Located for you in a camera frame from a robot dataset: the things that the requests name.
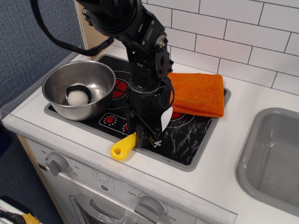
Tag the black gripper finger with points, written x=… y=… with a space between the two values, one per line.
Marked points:
x=131 y=121
x=144 y=137

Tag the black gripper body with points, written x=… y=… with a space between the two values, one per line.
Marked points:
x=149 y=104

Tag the yellow handled white toy knife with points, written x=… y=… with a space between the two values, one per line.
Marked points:
x=121 y=149

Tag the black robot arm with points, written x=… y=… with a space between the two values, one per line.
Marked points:
x=144 y=37

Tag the folded orange cloth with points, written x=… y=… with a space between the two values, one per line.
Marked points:
x=198 y=94

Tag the black toy stove top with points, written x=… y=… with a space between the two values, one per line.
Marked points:
x=183 y=141

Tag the stainless steel bowl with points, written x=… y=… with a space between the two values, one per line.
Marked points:
x=97 y=77

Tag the white black plush ball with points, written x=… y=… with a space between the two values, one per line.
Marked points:
x=78 y=94

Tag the grey right oven knob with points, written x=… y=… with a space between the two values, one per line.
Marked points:
x=149 y=209

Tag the grey oven knob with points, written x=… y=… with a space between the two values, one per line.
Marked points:
x=149 y=209
x=56 y=163

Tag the wooden side panel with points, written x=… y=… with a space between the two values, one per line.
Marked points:
x=91 y=37

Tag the white toy oven front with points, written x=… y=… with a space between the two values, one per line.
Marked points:
x=87 y=196

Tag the grey left oven knob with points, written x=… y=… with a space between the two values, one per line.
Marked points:
x=56 y=163

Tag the grey toy sink basin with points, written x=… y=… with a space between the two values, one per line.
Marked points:
x=268 y=169

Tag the yellow black object bottom left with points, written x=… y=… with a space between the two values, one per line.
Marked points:
x=19 y=219

